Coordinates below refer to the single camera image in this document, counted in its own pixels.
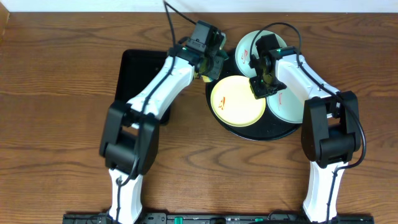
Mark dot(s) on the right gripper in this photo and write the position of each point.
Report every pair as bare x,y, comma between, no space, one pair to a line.
258,93

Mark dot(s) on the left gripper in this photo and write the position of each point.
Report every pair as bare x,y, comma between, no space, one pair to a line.
214,66

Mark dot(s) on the green yellow sponge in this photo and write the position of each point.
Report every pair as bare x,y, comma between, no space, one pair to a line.
211,66

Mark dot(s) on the light green plate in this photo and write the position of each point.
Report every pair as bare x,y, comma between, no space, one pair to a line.
286,106
242,51

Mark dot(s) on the yellow plate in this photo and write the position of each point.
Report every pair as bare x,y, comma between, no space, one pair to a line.
233,102

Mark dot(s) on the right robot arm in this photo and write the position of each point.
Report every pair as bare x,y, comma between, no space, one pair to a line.
331,130

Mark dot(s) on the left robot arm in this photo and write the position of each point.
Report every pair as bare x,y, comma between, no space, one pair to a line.
130,138

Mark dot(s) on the round black tray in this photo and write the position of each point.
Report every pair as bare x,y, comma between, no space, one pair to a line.
268,128

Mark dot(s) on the black rectangular tray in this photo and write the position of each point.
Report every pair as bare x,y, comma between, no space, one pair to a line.
138,68

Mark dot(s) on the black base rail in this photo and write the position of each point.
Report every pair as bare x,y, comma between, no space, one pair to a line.
162,218

